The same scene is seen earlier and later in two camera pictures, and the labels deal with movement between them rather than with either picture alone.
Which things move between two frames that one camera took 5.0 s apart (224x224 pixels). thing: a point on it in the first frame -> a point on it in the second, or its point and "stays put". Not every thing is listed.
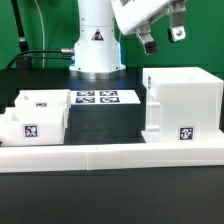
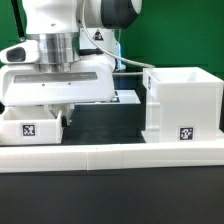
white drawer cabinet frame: [184, 104] stays put
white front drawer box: [33, 126] stays put
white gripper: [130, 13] -> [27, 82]
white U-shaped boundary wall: [56, 158] stays put
